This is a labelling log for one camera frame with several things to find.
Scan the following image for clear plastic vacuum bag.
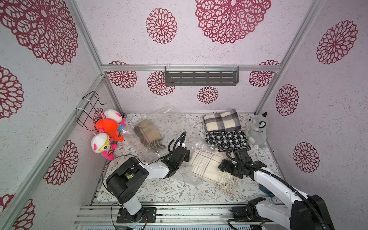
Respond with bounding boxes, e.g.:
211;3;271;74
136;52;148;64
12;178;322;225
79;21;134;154
123;104;214;186

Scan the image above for cream fringed scarf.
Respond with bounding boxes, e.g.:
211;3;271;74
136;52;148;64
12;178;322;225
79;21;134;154
189;148;238;200

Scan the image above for black white houndstooth scarf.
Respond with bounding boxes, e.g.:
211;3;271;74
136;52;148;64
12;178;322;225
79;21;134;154
205;130;251;152

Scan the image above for brown beige scarf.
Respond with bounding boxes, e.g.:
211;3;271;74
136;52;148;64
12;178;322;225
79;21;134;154
133;119;166;150

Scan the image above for grey cream plaid scarf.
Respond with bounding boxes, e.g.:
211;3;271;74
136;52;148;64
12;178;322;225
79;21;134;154
203;109;242;132

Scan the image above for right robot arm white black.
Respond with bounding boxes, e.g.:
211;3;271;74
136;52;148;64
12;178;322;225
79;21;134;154
218;149;334;230

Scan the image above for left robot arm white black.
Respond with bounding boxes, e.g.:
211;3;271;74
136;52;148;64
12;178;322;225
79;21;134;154
106;146;189;217

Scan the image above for teal alarm clock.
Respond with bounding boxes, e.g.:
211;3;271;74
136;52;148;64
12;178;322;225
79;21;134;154
258;184;275;197

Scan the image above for grey plush toy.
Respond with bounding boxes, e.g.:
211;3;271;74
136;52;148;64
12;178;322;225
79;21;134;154
245;112;268;148

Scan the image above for red octopus plush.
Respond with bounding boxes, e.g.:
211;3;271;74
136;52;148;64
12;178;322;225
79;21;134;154
95;118;124;142

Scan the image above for white pink plush top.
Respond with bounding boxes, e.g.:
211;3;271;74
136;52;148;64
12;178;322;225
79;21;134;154
101;109;125;124

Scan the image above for white plush with yellow glasses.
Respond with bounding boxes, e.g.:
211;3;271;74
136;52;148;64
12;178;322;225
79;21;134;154
91;133;117;161

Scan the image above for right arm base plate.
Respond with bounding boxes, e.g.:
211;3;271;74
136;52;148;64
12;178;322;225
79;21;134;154
231;205;258;221

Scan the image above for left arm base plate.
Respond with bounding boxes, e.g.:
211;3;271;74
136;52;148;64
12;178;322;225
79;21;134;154
117;207;157;224

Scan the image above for grey metal wall shelf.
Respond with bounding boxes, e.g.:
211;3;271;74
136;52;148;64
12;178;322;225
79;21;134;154
164;66;239;86

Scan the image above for black wire basket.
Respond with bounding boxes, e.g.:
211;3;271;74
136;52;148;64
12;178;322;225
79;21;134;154
75;91;106;131

